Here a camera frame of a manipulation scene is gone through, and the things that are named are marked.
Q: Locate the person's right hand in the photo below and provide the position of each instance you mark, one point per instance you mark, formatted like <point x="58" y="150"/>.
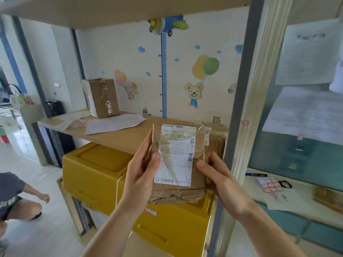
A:
<point x="225" y="184"/>

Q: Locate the person's left hand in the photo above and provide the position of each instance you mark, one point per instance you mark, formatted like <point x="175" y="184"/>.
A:
<point x="139" y="179"/>

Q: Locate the brown cardboard box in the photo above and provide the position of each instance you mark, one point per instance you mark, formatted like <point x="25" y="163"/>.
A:
<point x="217" y="144"/>

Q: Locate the cardboard box white label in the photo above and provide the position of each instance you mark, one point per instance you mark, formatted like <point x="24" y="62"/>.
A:
<point x="177" y="157"/>

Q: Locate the tall taped cardboard box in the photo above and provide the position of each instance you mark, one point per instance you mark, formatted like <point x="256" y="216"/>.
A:
<point x="103" y="99"/>

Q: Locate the person's left forearm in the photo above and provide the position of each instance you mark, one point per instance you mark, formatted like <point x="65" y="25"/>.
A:
<point x="112" y="235"/>

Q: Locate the person's right forearm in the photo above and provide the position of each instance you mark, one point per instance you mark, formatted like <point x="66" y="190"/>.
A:
<point x="268" y="235"/>

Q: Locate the grey metal shelf wooden boards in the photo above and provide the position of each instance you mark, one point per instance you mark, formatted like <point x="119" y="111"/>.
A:
<point x="120" y="139"/>

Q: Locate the dark blue marker pen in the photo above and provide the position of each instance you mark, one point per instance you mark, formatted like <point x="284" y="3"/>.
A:
<point x="256" y="174"/>

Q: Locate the red white sticker sheet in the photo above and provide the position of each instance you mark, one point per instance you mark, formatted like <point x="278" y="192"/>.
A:
<point x="269" y="185"/>

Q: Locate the white paper envelope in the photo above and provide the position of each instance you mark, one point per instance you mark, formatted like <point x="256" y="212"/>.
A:
<point x="115" y="124"/>

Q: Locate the white handwritten paper sheet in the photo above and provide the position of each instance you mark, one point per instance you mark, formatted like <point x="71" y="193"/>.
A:
<point x="292" y="200"/>

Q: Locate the tan flat envelope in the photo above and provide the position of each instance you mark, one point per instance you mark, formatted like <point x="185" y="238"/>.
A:
<point x="53" y="121"/>

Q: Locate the pink balloon bunny sticker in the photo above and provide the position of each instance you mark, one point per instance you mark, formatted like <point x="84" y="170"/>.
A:
<point x="120" y="77"/>

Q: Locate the airplane height chart sticker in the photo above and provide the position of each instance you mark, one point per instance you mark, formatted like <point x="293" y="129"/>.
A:
<point x="164" y="77"/>

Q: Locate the white printed paper sheet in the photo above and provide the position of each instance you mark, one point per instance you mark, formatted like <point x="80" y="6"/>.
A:
<point x="308" y="115"/>
<point x="337" y="77"/>
<point x="308" y="53"/>

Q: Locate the bear with balloons sticker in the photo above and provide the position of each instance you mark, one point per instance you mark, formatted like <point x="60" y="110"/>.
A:
<point x="199" y="66"/>

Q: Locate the white green bag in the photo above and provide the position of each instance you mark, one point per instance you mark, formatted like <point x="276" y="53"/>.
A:
<point x="21" y="100"/>

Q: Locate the white wall outlet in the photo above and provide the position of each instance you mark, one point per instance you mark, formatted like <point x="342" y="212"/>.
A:
<point x="216" y="119"/>

